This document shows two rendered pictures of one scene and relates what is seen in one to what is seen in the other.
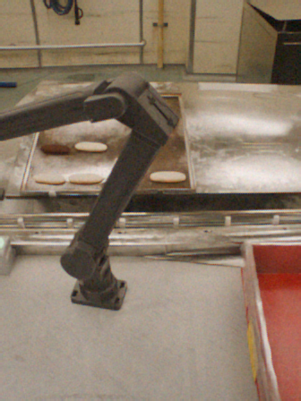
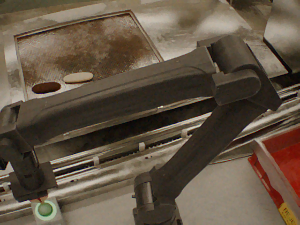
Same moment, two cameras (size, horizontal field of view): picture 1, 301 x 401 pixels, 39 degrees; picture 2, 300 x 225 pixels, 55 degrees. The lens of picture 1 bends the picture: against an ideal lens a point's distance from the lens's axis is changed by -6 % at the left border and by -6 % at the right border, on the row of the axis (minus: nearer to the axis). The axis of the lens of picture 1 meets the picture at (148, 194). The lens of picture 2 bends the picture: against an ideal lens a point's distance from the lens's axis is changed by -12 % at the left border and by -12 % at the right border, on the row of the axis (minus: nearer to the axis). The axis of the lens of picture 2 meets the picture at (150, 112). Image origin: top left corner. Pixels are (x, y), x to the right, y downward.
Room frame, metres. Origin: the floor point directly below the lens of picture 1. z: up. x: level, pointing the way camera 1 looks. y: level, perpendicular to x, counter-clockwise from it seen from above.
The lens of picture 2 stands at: (0.40, 0.32, 1.58)
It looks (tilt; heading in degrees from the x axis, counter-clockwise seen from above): 45 degrees down; 333
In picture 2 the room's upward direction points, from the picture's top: 5 degrees clockwise
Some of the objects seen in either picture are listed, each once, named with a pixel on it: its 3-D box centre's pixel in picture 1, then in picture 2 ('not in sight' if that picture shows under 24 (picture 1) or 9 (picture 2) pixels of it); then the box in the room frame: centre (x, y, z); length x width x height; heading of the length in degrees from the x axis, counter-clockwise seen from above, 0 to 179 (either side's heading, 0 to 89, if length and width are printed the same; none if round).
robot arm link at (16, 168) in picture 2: not in sight; (19, 156); (0.79, 0.39, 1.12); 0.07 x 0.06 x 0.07; 73
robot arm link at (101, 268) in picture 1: (85, 258); (152, 202); (0.71, 0.14, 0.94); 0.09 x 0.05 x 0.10; 73
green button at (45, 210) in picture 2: not in sight; (45, 210); (0.79, 0.39, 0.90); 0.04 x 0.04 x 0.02
